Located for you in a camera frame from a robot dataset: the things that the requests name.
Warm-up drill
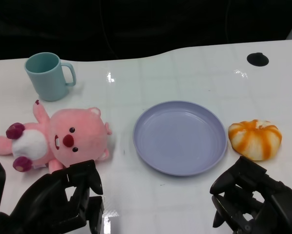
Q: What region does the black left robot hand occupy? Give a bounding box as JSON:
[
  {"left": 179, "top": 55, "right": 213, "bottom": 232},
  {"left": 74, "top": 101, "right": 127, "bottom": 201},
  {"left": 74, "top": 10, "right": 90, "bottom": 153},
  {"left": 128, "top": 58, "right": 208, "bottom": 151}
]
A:
[{"left": 0, "top": 159, "right": 105, "bottom": 234}]

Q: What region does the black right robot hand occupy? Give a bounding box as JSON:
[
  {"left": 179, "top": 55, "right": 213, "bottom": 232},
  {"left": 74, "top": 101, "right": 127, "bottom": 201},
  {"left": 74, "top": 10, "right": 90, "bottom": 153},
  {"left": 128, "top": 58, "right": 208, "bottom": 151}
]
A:
[{"left": 210, "top": 156, "right": 292, "bottom": 234}]

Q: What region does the pink plush doll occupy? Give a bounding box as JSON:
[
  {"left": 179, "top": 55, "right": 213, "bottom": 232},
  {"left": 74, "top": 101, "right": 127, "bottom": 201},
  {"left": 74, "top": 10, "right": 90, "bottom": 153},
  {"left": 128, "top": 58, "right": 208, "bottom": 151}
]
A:
[{"left": 0, "top": 99, "right": 113, "bottom": 173}]

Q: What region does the purple plastic plate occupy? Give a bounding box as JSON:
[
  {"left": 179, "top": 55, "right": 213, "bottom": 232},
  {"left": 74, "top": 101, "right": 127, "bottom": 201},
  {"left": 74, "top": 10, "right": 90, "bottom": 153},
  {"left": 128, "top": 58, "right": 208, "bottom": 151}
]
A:
[{"left": 132, "top": 100, "right": 228, "bottom": 176}]

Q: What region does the orange white bun toy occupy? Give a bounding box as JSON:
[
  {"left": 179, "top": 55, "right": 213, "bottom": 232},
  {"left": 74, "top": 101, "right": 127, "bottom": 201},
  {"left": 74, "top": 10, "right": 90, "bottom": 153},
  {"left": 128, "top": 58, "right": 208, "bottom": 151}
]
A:
[{"left": 228, "top": 119, "right": 283, "bottom": 161}]

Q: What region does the teal plastic mug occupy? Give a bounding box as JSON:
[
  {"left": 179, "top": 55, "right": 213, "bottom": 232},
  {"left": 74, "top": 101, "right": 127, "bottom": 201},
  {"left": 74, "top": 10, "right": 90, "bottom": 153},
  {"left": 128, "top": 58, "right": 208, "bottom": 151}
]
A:
[{"left": 23, "top": 51, "right": 77, "bottom": 102}]

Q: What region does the black round table grommet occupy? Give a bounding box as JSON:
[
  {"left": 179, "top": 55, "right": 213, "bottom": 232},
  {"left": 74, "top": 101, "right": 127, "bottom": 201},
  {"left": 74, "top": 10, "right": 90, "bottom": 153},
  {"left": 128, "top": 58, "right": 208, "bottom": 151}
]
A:
[{"left": 246, "top": 52, "right": 270, "bottom": 66}]

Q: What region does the black backdrop curtain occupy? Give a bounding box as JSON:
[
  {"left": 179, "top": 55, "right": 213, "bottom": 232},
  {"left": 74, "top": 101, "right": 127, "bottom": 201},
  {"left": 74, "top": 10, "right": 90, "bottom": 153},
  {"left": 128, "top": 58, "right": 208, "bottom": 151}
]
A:
[{"left": 0, "top": 0, "right": 292, "bottom": 60}]

